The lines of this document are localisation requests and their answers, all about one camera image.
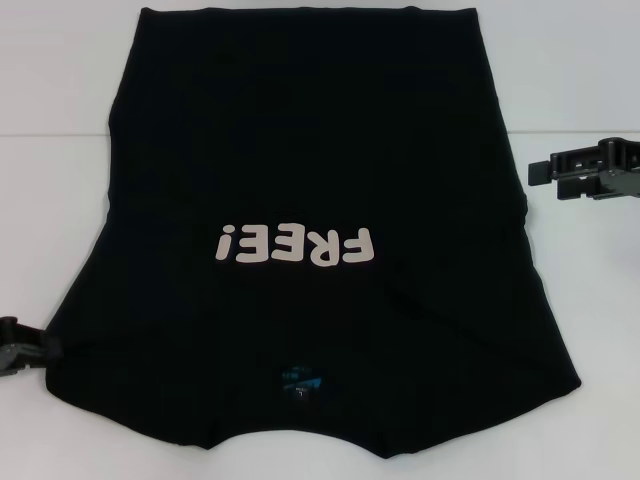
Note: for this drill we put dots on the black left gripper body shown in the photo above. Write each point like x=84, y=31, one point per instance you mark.
x=10, y=357

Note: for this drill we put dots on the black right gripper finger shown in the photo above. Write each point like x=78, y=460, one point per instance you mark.
x=575, y=189
x=540, y=172

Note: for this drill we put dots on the black t-shirt with FREE print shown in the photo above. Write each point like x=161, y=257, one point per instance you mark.
x=310, y=150

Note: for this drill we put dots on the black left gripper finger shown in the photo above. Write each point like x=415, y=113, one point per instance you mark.
x=50, y=347

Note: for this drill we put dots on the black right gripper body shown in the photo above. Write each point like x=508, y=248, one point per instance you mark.
x=625, y=170

